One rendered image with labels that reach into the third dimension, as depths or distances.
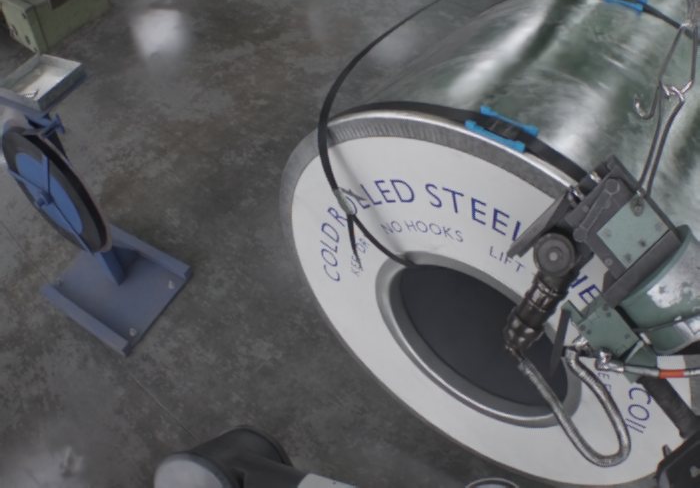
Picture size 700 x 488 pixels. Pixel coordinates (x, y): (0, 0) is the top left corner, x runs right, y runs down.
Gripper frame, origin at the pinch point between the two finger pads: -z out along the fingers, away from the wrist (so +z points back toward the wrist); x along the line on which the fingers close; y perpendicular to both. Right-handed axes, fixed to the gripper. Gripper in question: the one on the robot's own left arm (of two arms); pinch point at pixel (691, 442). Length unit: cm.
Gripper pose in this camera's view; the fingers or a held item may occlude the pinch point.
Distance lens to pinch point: 82.6
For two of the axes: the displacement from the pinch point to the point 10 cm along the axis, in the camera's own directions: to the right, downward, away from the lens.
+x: -6.6, 6.8, 3.0
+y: 6.8, 7.2, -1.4
